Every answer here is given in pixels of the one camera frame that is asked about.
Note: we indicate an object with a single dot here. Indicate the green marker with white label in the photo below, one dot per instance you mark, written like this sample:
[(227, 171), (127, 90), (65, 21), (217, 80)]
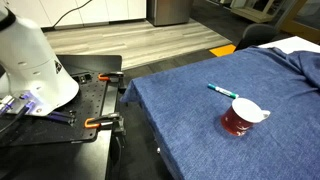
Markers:
[(221, 90)]

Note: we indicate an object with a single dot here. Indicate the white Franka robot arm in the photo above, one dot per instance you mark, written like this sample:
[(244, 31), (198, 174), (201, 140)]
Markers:
[(30, 66)]

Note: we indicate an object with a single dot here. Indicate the yellow floor marker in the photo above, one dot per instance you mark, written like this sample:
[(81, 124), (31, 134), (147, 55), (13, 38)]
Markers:
[(222, 50)]

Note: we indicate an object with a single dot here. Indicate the red mug with white interior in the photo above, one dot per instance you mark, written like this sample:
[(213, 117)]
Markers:
[(235, 121)]

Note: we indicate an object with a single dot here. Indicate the blue fabric tablecloth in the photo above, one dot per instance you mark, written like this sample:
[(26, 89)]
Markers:
[(186, 110)]

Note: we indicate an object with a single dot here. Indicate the stainless steel appliance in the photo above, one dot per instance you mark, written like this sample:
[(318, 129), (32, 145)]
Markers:
[(170, 11)]

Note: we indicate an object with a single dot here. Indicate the white cabinets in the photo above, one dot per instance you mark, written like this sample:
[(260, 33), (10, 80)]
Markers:
[(116, 8)]

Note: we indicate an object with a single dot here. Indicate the black robot cart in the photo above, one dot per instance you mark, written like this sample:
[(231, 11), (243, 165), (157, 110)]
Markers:
[(66, 163)]

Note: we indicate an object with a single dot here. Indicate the light wooden shelf unit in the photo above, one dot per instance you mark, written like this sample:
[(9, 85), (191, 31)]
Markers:
[(253, 13)]

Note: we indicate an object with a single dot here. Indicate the brown wooden door frame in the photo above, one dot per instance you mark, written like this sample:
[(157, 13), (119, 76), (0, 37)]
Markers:
[(301, 30)]

